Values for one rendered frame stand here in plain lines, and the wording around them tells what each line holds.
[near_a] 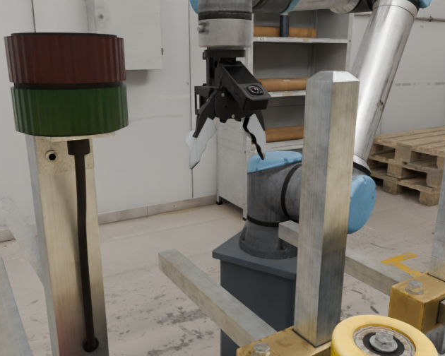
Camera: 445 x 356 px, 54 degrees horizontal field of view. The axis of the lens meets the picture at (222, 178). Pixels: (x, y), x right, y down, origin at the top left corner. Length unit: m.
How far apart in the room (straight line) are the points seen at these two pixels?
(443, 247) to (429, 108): 4.36
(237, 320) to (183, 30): 2.77
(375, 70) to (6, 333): 0.98
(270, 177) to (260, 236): 0.17
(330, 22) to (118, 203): 2.10
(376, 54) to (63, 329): 1.02
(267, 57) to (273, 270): 2.53
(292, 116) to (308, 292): 3.26
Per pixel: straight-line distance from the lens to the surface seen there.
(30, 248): 0.40
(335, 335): 0.39
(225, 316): 0.56
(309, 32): 3.48
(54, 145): 0.29
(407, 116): 4.74
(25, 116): 0.24
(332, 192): 0.43
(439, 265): 0.68
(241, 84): 0.70
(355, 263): 0.72
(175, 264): 0.68
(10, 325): 0.52
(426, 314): 0.63
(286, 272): 1.14
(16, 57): 0.24
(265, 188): 1.14
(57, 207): 0.30
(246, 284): 1.24
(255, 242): 1.20
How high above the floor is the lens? 1.13
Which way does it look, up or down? 16 degrees down
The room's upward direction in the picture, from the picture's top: straight up
